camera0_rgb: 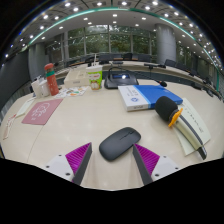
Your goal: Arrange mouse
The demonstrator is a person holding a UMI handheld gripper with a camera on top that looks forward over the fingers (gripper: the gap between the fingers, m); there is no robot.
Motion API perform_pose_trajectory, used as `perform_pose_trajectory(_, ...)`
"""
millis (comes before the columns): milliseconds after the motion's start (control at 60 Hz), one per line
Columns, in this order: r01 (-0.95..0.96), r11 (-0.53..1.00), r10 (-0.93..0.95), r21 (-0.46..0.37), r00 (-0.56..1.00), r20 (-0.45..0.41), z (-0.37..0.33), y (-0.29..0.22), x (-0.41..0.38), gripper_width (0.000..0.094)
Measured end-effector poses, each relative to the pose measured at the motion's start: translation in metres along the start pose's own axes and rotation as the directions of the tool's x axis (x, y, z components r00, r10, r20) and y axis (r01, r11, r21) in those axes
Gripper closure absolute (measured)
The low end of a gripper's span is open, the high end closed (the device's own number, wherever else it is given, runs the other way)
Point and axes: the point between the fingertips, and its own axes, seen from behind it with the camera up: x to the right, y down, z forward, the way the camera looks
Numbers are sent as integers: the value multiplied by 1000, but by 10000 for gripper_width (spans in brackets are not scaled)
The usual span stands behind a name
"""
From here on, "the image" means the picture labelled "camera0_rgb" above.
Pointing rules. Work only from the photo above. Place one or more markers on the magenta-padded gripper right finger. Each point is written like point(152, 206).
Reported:
point(148, 160)

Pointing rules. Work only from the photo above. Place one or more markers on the red and white leaflet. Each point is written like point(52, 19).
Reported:
point(8, 126)

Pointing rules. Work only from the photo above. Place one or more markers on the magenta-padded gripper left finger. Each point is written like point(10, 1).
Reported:
point(77, 159)

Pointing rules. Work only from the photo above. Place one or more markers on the blue and white book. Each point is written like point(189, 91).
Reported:
point(146, 95)

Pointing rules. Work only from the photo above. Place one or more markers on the beige organizer box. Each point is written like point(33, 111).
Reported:
point(75, 80)

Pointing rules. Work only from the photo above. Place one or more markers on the white paper booklet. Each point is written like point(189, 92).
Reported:
point(200, 125)

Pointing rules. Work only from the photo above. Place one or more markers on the long curved conference desk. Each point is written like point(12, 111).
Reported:
point(180, 75)

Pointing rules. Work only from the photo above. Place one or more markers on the dark office chairs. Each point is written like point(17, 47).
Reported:
point(105, 58)

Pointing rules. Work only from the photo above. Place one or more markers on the printed paper cup with straw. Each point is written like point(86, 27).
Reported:
point(95, 78)

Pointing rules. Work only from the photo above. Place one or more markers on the red bottle with green band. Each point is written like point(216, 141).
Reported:
point(51, 81)

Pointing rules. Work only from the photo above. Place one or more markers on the white lidded ceramic mug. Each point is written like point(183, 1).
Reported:
point(45, 89)

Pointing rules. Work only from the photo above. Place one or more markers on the black desk microphone console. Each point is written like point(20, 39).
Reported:
point(120, 81)

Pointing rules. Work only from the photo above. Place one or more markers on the black computer mouse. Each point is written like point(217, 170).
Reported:
point(118, 144)

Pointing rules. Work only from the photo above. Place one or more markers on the ceiling lights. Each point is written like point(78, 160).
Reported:
point(115, 15)

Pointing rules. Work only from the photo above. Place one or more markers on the colourful sticker sheet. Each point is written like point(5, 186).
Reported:
point(71, 91)

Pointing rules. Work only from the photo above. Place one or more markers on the pink mouse pad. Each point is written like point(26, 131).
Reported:
point(41, 111)

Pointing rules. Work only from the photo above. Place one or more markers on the black foam-headed handheld microphone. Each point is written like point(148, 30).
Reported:
point(165, 108)

